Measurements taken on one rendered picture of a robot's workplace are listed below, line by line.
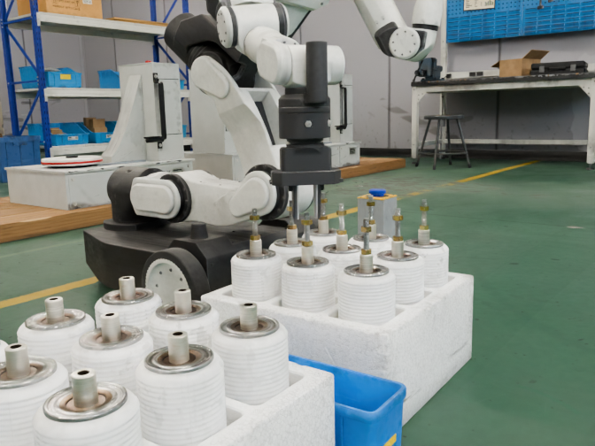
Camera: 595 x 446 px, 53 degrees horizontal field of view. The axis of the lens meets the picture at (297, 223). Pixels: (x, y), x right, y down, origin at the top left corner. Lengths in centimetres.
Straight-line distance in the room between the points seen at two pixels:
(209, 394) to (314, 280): 42
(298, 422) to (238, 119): 95
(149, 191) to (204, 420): 117
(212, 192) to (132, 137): 185
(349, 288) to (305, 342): 12
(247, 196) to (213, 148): 239
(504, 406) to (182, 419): 65
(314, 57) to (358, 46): 607
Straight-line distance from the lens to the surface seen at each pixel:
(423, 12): 160
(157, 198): 175
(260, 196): 147
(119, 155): 342
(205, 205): 168
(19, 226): 287
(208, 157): 391
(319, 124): 100
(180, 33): 170
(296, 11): 154
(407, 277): 108
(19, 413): 69
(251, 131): 154
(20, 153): 555
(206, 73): 159
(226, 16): 122
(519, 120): 625
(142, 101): 351
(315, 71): 98
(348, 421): 87
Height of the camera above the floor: 52
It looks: 10 degrees down
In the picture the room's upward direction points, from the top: 1 degrees counter-clockwise
